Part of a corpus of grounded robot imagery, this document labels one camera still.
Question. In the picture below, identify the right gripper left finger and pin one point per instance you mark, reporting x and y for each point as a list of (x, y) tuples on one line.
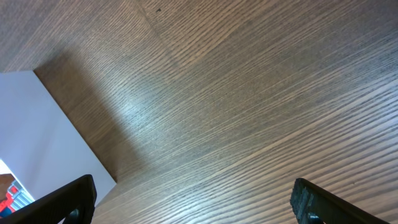
[(72, 203)]

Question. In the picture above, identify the white box pink interior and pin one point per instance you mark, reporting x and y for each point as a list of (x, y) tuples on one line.
[(39, 144)]

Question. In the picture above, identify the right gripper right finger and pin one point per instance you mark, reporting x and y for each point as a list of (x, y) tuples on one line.
[(313, 204)]

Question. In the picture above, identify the red toy fire truck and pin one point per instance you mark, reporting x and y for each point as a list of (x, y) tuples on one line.
[(16, 198)]

